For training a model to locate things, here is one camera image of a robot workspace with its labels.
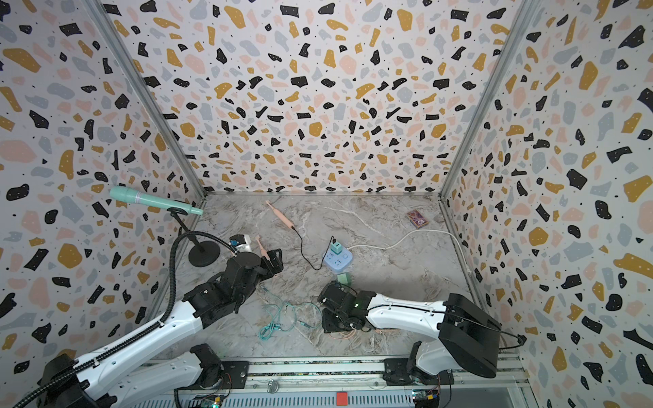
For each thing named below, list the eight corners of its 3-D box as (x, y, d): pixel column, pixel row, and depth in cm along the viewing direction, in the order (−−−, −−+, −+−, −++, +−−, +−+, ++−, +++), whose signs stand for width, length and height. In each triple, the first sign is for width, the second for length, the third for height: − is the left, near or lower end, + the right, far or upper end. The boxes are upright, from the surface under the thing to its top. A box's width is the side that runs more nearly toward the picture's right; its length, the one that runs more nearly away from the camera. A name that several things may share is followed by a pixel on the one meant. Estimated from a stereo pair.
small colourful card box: (417, 229, 113) (419, 226, 111) (405, 215, 118) (406, 212, 116) (427, 224, 115) (428, 221, 113) (414, 211, 120) (415, 208, 118)
